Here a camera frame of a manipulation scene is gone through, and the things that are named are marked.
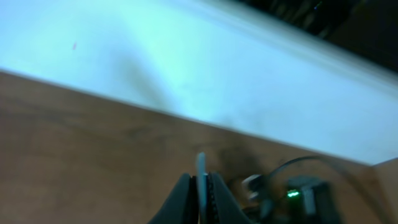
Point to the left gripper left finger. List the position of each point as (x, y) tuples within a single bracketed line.
[(181, 206)]

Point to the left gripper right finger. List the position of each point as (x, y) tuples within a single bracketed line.
[(222, 208)]

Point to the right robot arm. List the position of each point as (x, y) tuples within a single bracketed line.
[(307, 200)]

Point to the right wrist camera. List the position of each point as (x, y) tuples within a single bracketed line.
[(254, 185)]

